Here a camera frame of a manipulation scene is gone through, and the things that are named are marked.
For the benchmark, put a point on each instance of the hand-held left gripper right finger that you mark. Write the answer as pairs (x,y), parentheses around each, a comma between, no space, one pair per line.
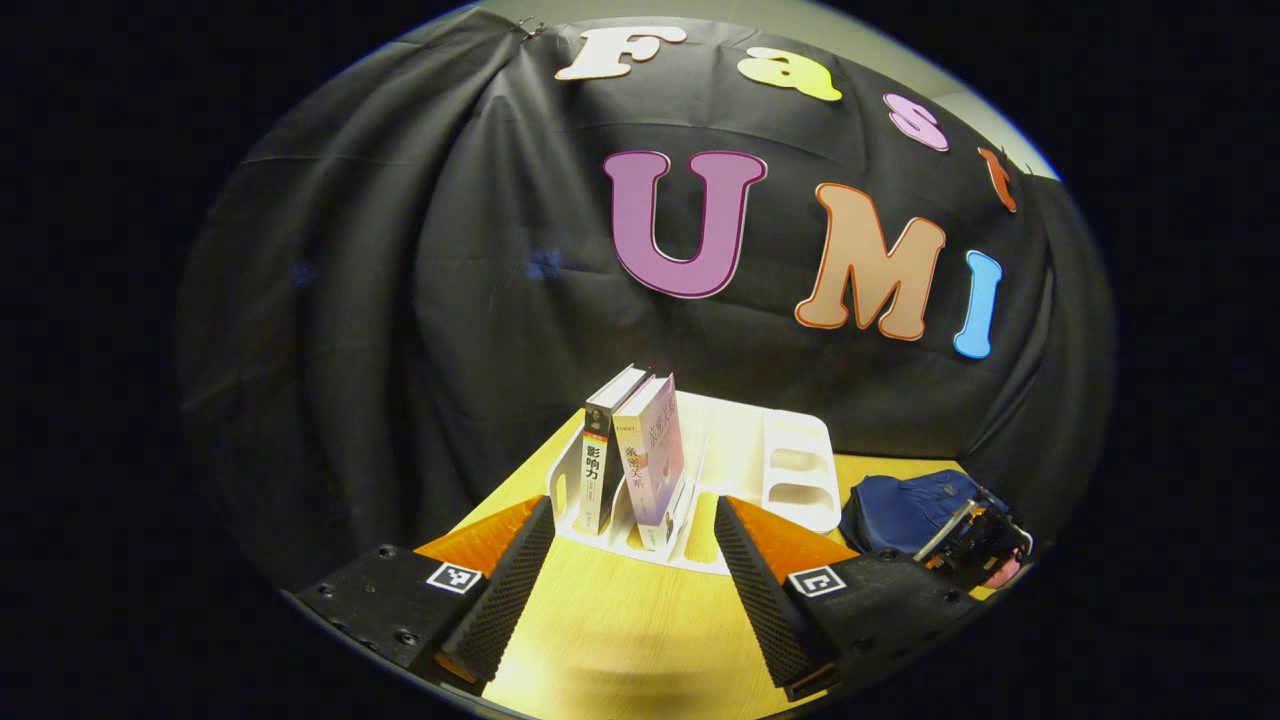
(765,600)

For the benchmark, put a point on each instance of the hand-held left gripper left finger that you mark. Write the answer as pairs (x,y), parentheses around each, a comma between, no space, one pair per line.
(505,600)

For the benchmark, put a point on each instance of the blue schoolbag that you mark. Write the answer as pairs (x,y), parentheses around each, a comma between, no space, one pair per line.
(900,510)

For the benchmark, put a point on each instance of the white bookshelf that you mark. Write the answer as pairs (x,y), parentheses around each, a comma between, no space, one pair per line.
(790,470)

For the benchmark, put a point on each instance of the black and white book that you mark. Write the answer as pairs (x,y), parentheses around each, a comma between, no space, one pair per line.
(595,480)

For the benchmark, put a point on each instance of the pink book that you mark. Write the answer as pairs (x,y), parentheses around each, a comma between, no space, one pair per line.
(650,470)

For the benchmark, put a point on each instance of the black backdrop cloth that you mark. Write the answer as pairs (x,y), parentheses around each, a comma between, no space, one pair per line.
(400,300)

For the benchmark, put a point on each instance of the black binder clip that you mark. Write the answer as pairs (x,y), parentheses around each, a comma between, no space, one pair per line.
(531,27)

